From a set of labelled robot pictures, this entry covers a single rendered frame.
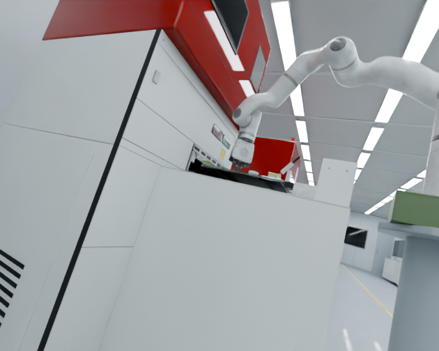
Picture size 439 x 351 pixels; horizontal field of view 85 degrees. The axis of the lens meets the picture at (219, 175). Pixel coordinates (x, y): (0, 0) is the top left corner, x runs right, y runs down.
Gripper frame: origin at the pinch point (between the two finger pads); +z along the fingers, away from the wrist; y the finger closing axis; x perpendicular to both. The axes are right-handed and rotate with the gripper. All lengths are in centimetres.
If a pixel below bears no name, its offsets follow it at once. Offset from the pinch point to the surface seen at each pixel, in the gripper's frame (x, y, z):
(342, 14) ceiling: 62, 78, -183
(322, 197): -46.8, 11.7, 7.9
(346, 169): -50, 15, -2
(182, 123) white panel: -11.7, -31.3, -8.9
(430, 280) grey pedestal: -62, 35, 22
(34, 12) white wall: 83, -146, -76
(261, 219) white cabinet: -42.3, -3.2, 19.1
